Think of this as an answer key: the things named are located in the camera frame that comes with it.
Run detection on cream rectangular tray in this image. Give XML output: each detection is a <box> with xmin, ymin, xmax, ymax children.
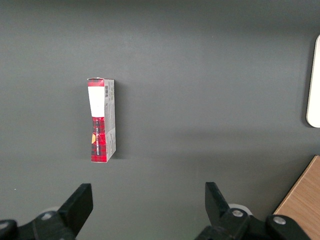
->
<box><xmin>306</xmin><ymin>33</ymin><xmax>320</xmax><ymax>129</ymax></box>

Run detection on red plaid cardboard box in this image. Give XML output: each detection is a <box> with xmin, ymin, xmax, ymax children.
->
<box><xmin>86</xmin><ymin>77</ymin><xmax>117</xmax><ymax>164</ymax></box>

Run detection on oak wooden drawer cabinet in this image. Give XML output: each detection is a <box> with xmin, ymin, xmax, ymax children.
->
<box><xmin>272</xmin><ymin>154</ymin><xmax>320</xmax><ymax>240</ymax></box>

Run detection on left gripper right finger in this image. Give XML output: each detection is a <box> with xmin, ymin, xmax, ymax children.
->
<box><xmin>194</xmin><ymin>181</ymin><xmax>311</xmax><ymax>240</ymax></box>

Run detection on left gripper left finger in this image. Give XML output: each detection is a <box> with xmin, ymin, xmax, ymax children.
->
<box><xmin>0</xmin><ymin>183</ymin><xmax>94</xmax><ymax>240</ymax></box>

